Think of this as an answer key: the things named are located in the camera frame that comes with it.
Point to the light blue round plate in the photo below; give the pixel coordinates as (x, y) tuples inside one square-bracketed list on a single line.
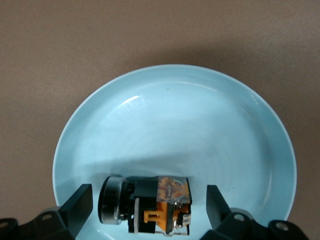
[(175, 125)]

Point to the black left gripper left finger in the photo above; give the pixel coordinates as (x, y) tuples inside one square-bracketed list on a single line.
[(75, 212)]

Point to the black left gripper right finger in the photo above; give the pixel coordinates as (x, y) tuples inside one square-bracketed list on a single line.
[(220, 217)]

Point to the brown table mat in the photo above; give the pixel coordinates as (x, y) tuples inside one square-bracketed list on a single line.
[(50, 50)]

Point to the black orange push-button switch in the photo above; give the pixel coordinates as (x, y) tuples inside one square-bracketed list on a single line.
[(147, 197)]

